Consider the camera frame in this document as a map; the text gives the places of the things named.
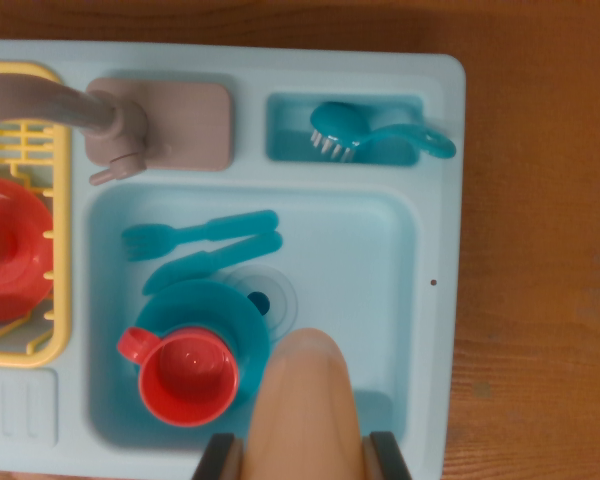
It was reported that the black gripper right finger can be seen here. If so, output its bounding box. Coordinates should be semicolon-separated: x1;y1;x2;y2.
362;430;414;480

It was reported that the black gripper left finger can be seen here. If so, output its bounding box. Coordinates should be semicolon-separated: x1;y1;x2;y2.
192;432;245;480

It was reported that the cream detergent bottle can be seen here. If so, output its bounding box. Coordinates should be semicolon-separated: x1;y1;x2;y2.
247;327;369;480

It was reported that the clear round sink drain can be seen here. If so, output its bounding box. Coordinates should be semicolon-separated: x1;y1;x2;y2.
227;263;299;334

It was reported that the light blue toy sink unit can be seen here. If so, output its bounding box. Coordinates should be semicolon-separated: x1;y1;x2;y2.
0;39;467;476

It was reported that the teal plastic plate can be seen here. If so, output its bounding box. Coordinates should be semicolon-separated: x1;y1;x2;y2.
133;279;272;401

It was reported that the teal plastic knife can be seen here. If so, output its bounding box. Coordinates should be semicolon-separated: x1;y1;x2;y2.
142;229;284;295

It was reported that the teal plastic fork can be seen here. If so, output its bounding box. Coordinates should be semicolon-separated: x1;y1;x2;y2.
121;209;280;263

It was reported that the red plastic plate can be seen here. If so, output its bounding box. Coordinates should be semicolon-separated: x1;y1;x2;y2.
0;175;54;322

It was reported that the yellow plastic dish rack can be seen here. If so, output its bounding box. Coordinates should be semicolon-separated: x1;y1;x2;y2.
0;60;74;369

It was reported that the teal dish brush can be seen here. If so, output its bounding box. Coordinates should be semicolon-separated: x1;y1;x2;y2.
308;101;457;164

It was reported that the grey toy faucet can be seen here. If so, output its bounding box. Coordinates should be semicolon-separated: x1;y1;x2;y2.
0;72;174;187

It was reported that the red plastic cup with handle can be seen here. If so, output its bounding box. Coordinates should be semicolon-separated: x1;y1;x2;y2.
117;325;241;428

